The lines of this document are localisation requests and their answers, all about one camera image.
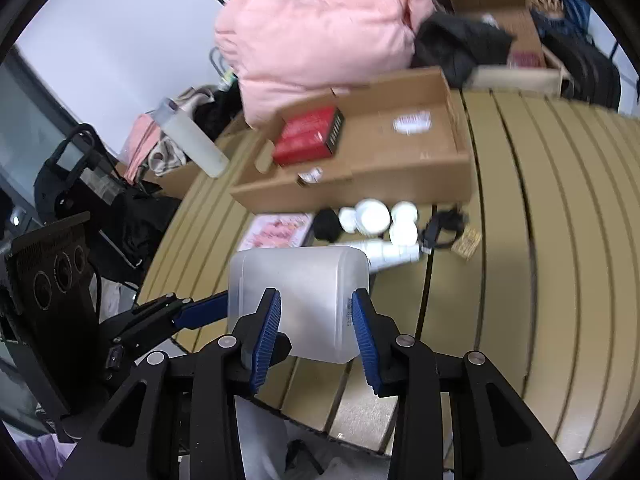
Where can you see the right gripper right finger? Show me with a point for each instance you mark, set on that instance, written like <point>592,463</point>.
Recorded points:
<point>376,336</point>

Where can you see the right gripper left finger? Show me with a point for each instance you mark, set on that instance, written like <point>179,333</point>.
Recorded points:
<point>262,345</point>

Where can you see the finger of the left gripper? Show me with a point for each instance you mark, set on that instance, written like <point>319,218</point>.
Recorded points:
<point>197,314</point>

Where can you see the translucent plastic container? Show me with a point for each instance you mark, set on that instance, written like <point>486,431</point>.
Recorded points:
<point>316,286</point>

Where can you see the pink cartoon packet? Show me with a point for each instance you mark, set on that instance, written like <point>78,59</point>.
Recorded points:
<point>276,231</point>

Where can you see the white tube bottle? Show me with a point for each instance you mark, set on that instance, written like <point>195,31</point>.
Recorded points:
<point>385,255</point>

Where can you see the white jar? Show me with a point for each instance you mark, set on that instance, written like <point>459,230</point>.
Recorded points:
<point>372,217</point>
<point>347,219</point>
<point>404,212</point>

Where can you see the black pouch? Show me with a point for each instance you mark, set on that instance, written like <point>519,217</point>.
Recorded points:
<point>326,226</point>

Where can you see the small patterned box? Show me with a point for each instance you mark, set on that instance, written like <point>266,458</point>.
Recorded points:
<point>467,244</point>

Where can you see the white frosted bottle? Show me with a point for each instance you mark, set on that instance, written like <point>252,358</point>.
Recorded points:
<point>187,134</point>

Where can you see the black bag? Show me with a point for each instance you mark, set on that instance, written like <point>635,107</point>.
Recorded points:
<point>127,221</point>

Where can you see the beige cloth bag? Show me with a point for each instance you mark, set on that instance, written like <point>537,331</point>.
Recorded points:
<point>166,156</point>

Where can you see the brown cardboard tray box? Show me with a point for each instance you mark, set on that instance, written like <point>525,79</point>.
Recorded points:
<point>372,159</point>

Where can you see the red box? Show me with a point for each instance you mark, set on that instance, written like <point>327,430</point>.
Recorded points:
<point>310,136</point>

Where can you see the white label sticker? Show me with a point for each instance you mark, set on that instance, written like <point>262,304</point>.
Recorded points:
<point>413,123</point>

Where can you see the black jacket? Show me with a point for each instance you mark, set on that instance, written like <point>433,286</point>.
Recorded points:
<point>458,45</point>

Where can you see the back cardboard box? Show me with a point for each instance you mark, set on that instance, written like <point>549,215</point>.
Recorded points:
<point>530,67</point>

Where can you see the blue cloth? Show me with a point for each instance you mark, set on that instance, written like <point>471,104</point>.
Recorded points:
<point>571,17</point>

